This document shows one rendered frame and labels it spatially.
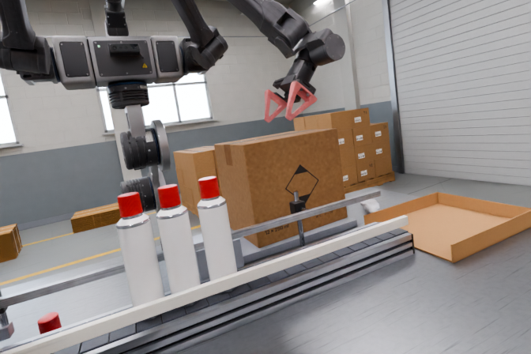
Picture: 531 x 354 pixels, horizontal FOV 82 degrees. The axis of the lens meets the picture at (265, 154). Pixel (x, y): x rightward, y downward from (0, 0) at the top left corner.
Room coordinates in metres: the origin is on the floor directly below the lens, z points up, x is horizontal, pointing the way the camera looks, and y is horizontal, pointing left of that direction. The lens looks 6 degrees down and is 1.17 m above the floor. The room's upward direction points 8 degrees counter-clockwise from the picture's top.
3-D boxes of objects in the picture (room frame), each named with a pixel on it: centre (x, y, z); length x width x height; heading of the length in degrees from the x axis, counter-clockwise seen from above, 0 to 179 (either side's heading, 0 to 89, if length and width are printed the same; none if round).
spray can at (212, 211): (0.53, 0.11, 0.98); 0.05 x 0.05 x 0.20
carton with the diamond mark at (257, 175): (0.92, -0.03, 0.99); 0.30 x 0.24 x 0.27; 116
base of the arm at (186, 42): (1.15, 0.19, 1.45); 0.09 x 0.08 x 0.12; 117
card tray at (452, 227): (0.76, -0.44, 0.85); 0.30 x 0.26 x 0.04; 113
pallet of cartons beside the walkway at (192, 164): (4.44, 0.80, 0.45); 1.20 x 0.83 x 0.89; 29
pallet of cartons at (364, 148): (4.54, -1.17, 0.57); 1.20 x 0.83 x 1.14; 119
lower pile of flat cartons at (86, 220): (4.47, 2.61, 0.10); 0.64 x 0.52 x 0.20; 114
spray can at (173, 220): (0.51, 0.17, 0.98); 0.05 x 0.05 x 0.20
